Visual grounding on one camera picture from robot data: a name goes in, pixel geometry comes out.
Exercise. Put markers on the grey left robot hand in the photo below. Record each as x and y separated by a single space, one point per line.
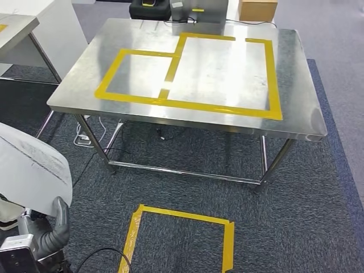
45 235

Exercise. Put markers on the white plastic car part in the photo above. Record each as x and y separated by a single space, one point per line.
31 177

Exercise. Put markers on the stainless steel workbench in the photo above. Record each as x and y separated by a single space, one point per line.
295 75

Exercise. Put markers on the white panel side table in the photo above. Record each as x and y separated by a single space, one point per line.
63 37

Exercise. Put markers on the yellow floor tape square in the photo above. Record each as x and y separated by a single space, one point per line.
227 245

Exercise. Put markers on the black carry case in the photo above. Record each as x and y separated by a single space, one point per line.
147 13

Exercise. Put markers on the grey laptop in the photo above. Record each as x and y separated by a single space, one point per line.
208 9

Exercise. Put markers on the brown cardboard box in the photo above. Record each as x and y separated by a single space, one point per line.
257 10

